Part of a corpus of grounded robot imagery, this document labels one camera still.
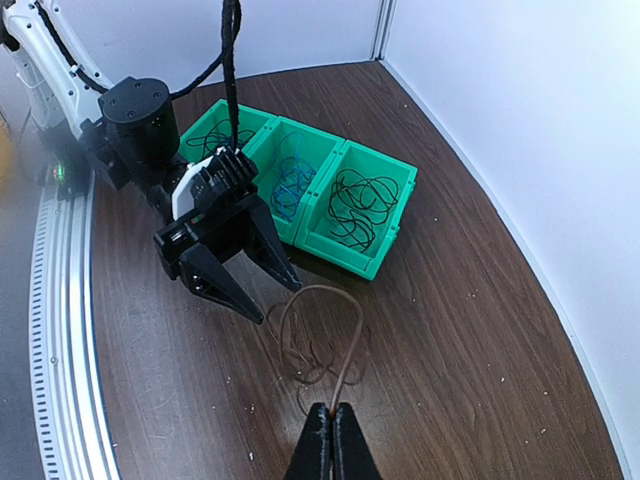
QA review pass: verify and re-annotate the brown cable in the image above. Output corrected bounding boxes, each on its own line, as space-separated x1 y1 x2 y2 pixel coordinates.
264 167 401 416

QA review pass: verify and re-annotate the middle green plastic bin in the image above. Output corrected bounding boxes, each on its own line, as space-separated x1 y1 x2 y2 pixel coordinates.
244 116 345 245

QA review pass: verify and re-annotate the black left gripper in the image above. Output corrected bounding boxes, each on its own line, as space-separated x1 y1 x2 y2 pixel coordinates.
154 193 302 325

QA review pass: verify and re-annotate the left green plastic bin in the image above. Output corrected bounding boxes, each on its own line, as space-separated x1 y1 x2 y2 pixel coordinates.
179 99 277 163

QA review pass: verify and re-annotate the front aluminium rail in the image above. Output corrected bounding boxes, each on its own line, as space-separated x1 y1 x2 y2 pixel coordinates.
29 184 121 479

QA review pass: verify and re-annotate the left aluminium frame post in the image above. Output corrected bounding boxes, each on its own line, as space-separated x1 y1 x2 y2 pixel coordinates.
370 0 397 61

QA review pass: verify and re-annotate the light blue cable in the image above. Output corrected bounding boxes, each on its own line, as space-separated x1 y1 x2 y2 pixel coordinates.
269 132 319 221

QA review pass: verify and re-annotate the right green plastic bin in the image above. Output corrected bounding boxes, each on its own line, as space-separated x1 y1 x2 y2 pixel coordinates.
295 141 418 281

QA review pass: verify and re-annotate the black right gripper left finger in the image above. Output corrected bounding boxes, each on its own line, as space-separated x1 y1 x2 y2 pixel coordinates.
283 402 332 480

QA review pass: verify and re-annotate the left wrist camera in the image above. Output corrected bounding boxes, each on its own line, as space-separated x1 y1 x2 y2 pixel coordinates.
171 146 258 222

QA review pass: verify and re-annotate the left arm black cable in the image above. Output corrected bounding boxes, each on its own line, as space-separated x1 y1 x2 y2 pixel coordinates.
39 0 244 151

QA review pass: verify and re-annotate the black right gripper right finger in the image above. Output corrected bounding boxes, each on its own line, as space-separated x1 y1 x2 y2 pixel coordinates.
331 402 382 480

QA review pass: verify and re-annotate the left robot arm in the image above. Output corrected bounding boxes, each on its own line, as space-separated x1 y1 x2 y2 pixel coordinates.
1 1 301 323

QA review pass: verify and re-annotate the green plastic bin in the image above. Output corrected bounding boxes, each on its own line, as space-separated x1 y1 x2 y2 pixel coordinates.
244 116 345 245
179 99 277 163
295 141 418 281

